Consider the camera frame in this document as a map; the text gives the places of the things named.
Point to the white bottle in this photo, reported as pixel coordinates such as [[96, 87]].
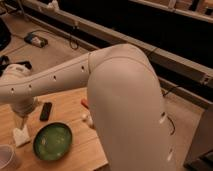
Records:
[[86, 118]]

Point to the white sponge cloth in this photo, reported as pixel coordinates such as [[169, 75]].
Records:
[[21, 136]]

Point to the long metal rail frame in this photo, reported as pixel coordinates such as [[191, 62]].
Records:
[[180, 47]]

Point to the orange marker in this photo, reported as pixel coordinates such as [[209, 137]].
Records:
[[84, 102]]

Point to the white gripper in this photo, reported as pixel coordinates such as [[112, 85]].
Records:
[[23, 108]]

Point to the power adapter on floor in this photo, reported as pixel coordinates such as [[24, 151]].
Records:
[[35, 40]]

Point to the green ceramic bowl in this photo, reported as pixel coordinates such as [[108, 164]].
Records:
[[52, 142]]

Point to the black remote control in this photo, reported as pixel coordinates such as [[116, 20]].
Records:
[[46, 110]]

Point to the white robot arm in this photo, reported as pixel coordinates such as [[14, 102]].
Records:
[[125, 101]]

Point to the dark cabinet at right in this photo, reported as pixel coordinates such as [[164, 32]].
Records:
[[200, 153]]

